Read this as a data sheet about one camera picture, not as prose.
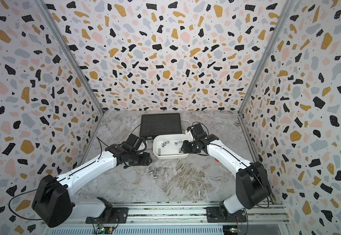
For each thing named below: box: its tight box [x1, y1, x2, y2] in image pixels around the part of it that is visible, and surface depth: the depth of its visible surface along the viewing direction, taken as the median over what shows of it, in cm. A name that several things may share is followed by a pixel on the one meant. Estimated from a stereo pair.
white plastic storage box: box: [152, 133, 190, 160], surface depth 102 cm
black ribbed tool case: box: [139, 112, 182, 140], surface depth 112 cm
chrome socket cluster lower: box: [153, 166, 162, 179], surface depth 91 cm
